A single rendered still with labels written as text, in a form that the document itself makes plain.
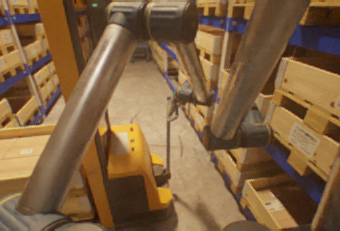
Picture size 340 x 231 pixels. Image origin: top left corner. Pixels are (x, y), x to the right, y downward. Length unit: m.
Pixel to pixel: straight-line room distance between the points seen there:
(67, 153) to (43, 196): 0.14
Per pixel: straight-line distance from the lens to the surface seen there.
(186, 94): 1.38
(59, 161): 0.70
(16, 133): 2.70
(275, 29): 0.47
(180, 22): 0.71
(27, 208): 0.75
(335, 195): 0.62
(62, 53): 1.38
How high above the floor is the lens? 2.15
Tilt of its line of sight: 30 degrees down
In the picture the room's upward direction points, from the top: straight up
